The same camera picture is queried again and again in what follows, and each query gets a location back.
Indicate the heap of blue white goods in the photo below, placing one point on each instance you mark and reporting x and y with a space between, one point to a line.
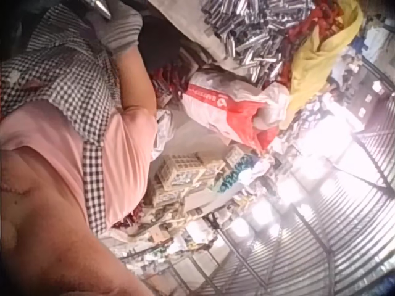
367 43

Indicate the person's right hand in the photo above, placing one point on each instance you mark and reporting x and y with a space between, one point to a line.
122 32

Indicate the small beige plastic crate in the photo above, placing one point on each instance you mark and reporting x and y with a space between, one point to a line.
235 155

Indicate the large beige plastic crate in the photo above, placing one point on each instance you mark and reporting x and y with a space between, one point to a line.
182 169

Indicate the red cloth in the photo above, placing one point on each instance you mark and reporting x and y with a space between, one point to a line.
311 23

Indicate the silver metal tube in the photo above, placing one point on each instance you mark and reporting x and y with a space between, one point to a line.
100 6

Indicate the pile of silver metal tubes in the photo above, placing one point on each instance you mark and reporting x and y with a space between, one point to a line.
247 34

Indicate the red and white plastic bag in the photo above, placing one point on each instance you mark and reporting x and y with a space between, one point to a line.
234 108

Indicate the white bag with blue print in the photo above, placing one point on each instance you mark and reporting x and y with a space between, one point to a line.
239 175

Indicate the white crumpled plastic bag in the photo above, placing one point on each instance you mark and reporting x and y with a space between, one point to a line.
163 129

